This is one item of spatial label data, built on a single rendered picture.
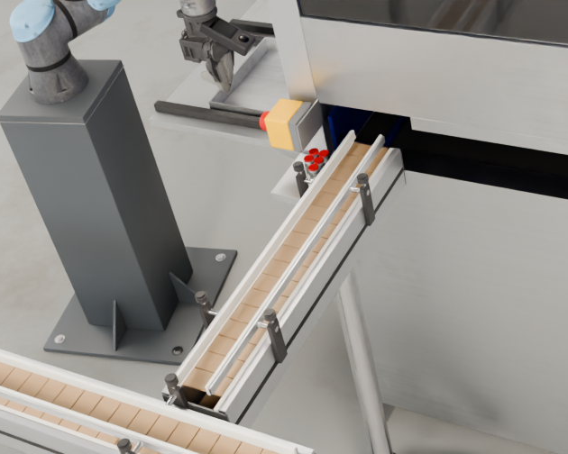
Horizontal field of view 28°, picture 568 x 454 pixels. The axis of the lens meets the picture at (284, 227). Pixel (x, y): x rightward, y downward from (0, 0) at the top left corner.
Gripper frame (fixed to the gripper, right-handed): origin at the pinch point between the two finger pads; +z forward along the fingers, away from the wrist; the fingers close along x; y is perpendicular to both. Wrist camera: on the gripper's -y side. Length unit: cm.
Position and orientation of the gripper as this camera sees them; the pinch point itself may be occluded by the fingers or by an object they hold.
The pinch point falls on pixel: (229, 87)
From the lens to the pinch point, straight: 252.1
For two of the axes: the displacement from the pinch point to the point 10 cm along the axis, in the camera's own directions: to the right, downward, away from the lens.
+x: -4.7, 6.5, -6.0
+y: -8.6, -1.9, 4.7
